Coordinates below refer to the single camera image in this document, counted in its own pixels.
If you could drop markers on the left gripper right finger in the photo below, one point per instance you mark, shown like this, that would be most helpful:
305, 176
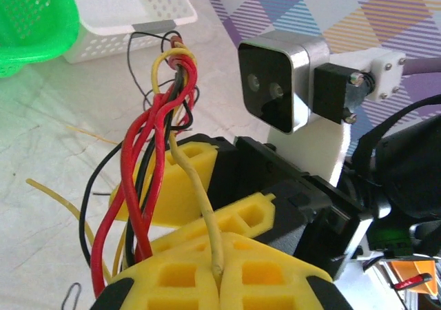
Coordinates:
293, 289

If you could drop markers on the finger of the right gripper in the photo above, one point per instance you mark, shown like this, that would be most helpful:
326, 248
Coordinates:
179, 199
227, 220

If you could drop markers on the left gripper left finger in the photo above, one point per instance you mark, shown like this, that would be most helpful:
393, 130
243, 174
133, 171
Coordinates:
144, 286

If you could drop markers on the white plastic basket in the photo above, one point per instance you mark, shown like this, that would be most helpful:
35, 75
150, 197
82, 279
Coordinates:
103, 7

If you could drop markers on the green plastic basket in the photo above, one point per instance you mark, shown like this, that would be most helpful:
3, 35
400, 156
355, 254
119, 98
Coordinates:
31, 20

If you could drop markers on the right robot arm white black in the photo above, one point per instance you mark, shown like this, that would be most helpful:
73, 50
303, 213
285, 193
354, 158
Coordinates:
413, 172

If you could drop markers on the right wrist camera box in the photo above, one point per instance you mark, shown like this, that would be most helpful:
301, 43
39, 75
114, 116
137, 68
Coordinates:
272, 82

